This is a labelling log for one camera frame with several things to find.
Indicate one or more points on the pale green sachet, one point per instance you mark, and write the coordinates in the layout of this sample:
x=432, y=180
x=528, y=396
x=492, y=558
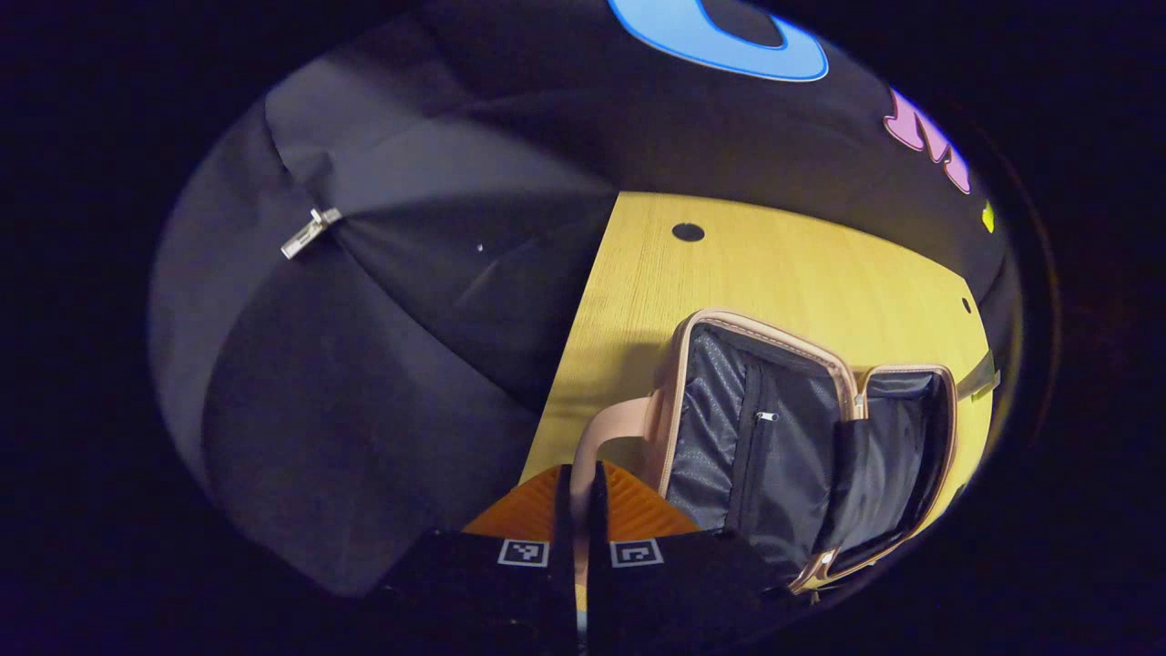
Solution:
x=980, y=381

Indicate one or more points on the silver metal clip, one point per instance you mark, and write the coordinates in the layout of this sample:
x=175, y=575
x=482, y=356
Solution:
x=310, y=232

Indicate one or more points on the pink suitcase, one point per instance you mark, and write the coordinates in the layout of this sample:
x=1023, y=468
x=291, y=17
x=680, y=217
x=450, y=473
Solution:
x=792, y=456

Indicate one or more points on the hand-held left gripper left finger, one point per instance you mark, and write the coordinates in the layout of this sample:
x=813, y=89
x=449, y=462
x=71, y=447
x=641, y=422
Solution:
x=565, y=547

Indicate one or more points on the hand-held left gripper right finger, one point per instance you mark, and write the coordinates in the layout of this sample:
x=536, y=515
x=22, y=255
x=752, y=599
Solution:
x=598, y=547

